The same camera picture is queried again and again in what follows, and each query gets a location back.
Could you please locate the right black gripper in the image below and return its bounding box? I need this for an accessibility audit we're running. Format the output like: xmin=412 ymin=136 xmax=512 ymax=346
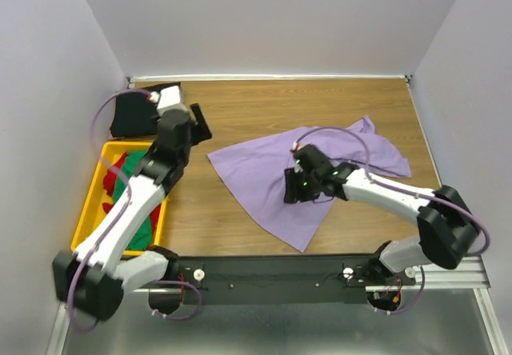
xmin=283 ymin=165 xmax=322 ymax=201

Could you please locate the purple t shirt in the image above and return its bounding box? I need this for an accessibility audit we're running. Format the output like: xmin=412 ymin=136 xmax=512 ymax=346
xmin=208 ymin=116 xmax=412 ymax=252

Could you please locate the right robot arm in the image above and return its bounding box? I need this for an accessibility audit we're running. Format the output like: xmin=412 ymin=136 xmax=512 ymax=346
xmin=284 ymin=144 xmax=481 ymax=285

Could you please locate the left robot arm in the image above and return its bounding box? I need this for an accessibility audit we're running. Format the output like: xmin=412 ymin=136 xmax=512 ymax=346
xmin=52 ymin=103 xmax=212 ymax=322

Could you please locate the folded black t shirt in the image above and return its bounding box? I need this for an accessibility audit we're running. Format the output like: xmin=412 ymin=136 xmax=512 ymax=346
xmin=110 ymin=82 xmax=181 ymax=139

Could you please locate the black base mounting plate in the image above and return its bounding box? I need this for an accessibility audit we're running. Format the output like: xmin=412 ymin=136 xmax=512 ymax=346
xmin=131 ymin=253 xmax=417 ymax=314

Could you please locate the red t shirt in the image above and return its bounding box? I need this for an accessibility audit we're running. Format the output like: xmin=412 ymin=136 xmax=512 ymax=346
xmin=102 ymin=150 xmax=161 ymax=233

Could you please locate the green t shirt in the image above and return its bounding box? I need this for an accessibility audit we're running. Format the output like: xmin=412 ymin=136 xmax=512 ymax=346
xmin=112 ymin=150 xmax=157 ymax=250

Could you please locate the yellow plastic bin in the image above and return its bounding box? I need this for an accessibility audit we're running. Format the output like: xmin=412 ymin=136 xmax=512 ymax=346
xmin=70 ymin=140 xmax=168 ymax=250

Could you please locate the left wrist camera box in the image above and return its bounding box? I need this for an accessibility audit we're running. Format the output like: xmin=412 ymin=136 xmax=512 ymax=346
xmin=150 ymin=86 xmax=187 ymax=117

